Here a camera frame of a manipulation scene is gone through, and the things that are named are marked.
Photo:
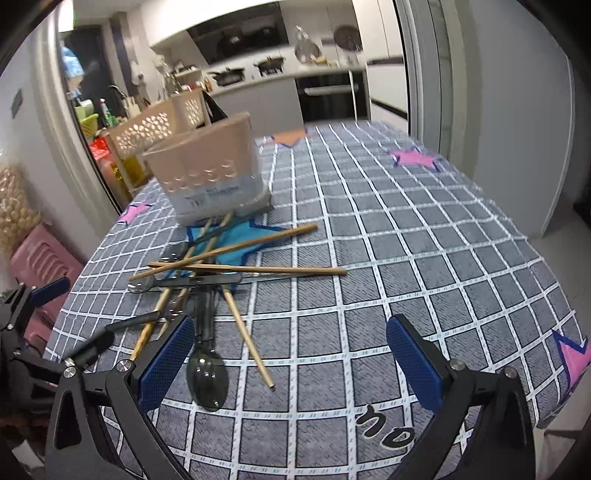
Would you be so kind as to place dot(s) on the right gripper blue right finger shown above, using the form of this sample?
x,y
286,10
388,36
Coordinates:
x,y
501,445

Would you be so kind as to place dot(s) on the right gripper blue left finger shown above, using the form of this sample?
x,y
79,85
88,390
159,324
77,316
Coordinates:
x,y
78,444

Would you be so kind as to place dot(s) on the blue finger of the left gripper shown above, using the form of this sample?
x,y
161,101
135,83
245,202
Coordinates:
x,y
49,292

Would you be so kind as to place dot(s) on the black plastic fork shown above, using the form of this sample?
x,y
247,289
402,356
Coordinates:
x,y
149,283

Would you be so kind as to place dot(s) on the black plastic spoon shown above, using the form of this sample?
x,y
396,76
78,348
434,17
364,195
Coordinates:
x,y
206,374

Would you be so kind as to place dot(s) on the plain bamboo chopstick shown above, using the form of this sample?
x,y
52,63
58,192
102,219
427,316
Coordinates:
x,y
270,238

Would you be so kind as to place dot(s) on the pink plastic stool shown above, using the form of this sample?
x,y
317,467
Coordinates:
x,y
39,260

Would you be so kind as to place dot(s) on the grey checkered tablecloth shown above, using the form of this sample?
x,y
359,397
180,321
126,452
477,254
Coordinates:
x,y
421,242

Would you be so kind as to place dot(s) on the beige utensil holder caddy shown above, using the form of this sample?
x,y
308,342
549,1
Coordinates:
x,y
211,171

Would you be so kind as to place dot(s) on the beige perforated storage rack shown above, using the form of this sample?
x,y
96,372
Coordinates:
x,y
128,141

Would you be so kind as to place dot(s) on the black range hood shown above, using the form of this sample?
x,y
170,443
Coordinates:
x,y
240,32

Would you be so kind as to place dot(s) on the built-in black oven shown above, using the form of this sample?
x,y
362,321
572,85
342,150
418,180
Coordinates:
x,y
330,97

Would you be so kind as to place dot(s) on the white refrigerator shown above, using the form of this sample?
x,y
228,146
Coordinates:
x,y
383,51

